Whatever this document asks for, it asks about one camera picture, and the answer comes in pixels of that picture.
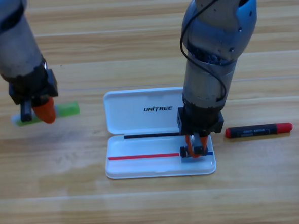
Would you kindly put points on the red and black marker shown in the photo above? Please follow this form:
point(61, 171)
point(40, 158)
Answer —
point(257, 130)

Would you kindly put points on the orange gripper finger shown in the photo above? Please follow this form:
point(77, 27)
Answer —
point(190, 146)
point(205, 142)
point(46, 112)

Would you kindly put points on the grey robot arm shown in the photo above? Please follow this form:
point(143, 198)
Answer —
point(10, 44)
point(206, 88)

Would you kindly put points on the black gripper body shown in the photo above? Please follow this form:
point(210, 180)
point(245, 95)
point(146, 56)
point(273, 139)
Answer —
point(200, 119)
point(31, 86)

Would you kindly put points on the white Unitree pencil case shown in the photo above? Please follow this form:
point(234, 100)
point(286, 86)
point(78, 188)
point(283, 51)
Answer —
point(144, 148)

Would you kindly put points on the green capped translucent pen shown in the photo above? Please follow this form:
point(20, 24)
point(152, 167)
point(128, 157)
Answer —
point(68, 108)

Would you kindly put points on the dark blue eraser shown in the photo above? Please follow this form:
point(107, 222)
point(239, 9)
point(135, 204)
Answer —
point(183, 151)

